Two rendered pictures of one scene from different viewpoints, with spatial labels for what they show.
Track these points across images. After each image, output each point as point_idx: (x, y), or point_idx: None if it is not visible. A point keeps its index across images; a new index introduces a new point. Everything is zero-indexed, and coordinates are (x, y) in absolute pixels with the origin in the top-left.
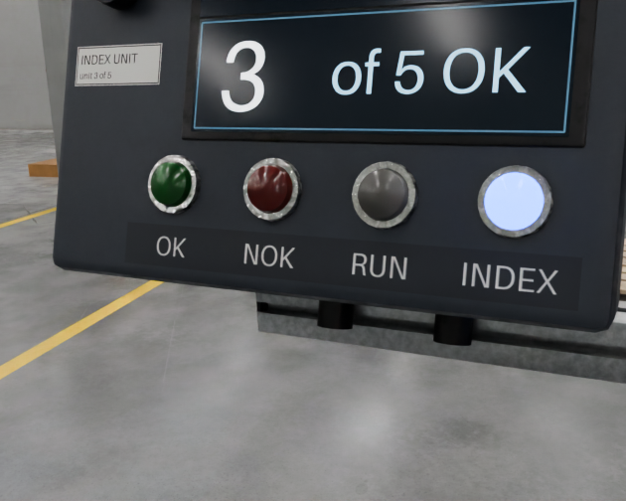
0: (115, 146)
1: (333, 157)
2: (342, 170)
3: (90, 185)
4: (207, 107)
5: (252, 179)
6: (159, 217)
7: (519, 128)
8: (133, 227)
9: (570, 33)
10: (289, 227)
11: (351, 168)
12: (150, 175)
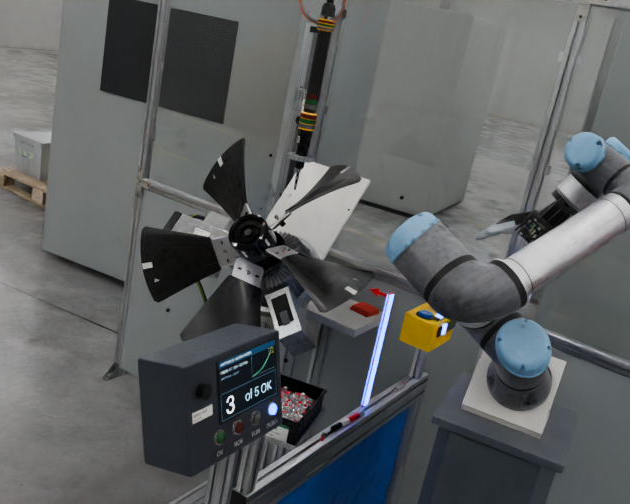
0: (204, 435)
1: (246, 414)
2: (248, 416)
3: (199, 449)
4: (224, 415)
5: (239, 427)
6: (216, 447)
7: (271, 395)
8: (211, 453)
9: (275, 375)
10: (241, 433)
11: (249, 415)
12: (215, 438)
